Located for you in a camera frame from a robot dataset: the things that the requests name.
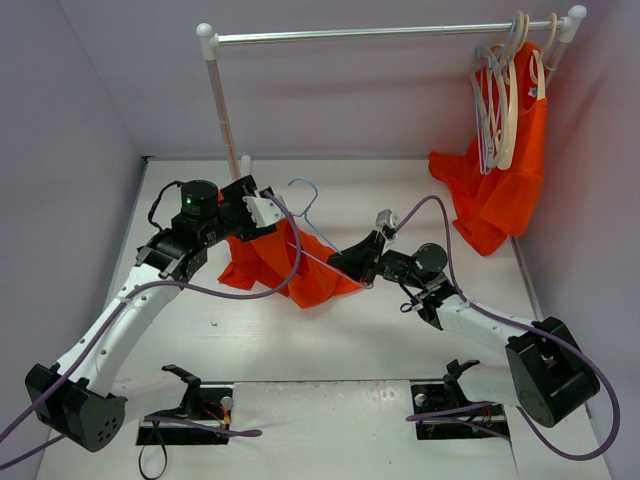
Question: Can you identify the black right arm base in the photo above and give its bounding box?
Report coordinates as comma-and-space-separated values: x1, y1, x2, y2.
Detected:
410, 360, 510, 441

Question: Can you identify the orange t shirt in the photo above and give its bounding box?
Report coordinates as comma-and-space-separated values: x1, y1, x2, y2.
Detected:
218, 220, 362, 309
428, 42, 548, 256

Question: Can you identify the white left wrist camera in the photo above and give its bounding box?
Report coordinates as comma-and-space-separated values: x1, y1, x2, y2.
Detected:
243, 195, 285, 228

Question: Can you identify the hanging orange t shirt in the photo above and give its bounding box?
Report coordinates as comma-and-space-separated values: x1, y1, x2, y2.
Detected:
428, 42, 548, 256

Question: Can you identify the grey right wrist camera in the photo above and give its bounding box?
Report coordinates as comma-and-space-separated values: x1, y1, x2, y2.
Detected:
375, 209, 398, 241

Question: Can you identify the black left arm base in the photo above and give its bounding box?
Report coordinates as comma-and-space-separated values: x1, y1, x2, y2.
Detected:
136, 364, 234, 446

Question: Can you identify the white metal clothes rack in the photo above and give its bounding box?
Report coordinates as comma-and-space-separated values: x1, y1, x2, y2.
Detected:
196, 4, 589, 184

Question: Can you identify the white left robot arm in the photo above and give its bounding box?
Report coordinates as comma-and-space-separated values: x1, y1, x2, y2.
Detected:
25, 176, 285, 453

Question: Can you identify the lavender wire hanger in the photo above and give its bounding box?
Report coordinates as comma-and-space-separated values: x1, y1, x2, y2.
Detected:
470, 19, 524, 175

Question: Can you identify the cream hanger with shirt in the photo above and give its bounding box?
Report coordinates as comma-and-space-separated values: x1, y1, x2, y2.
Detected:
529, 12, 558, 100

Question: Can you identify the cream plastic hanger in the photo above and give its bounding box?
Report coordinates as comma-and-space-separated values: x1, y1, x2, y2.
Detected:
486, 11, 529, 170

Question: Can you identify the light blue wire hanger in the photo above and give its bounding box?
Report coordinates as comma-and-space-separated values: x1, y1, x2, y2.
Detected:
285, 178, 374, 291

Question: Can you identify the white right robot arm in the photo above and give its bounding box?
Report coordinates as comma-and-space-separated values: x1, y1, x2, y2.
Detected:
328, 231, 600, 428

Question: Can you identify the grey plastic hanger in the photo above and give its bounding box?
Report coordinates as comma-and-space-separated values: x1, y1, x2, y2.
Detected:
470, 46, 508, 175

